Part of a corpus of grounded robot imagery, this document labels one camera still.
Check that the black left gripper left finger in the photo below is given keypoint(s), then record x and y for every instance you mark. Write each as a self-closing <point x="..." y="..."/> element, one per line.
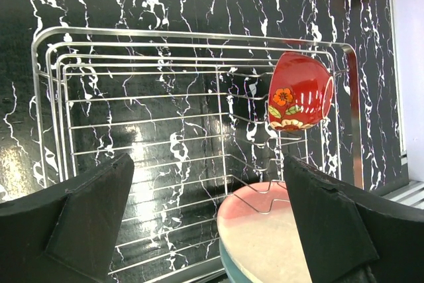
<point x="67" y="232"/>

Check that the teal plate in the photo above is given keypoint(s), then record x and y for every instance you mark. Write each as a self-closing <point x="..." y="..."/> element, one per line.
<point x="232" y="271"/>

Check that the wire dish rack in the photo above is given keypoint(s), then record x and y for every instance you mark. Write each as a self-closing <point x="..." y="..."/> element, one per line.
<point x="191" y="109"/>

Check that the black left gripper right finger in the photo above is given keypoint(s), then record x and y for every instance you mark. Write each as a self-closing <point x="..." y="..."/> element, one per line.
<point x="351" y="235"/>

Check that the red floral ceramic bowl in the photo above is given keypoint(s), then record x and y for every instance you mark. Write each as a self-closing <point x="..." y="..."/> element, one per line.
<point x="300" y="93"/>

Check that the cream pink plate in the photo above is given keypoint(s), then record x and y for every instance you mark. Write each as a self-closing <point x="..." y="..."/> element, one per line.
<point x="257" y="227"/>

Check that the black marble pattern mat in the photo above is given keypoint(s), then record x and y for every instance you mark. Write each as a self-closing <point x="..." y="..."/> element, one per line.
<point x="366" y="25"/>

